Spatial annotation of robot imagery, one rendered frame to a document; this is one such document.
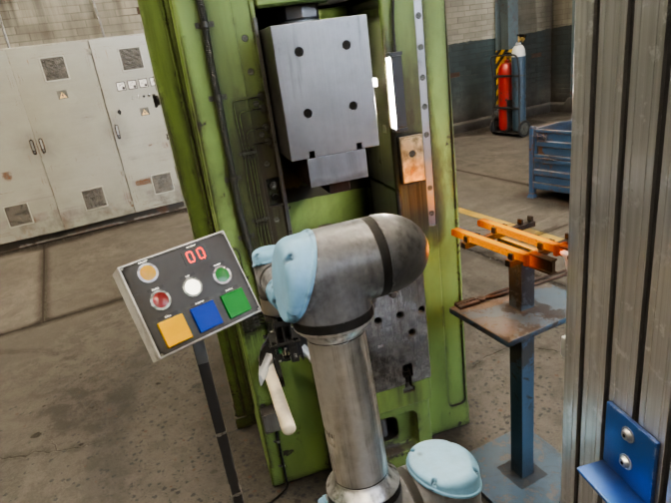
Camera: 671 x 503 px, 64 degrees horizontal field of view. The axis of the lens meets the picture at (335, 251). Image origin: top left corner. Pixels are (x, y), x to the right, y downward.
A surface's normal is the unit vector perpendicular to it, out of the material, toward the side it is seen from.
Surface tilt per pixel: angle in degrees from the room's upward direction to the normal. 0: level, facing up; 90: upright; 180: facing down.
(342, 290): 85
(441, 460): 8
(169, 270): 60
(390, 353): 90
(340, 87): 90
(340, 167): 90
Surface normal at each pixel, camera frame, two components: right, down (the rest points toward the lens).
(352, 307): 0.50, 0.15
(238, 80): 0.29, 0.31
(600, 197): -0.97, 0.19
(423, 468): 0.00, -0.95
